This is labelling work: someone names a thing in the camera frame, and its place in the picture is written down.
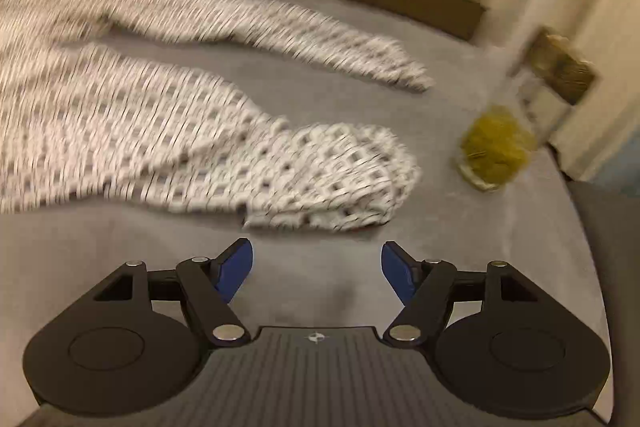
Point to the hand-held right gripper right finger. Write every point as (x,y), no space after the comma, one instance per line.
(398,269)

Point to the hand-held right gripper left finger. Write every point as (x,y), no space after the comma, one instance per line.
(235,269)

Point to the white checkered shirt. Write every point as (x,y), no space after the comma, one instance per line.
(165,122)

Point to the yellow plastic bag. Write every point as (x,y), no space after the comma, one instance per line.
(495,147)

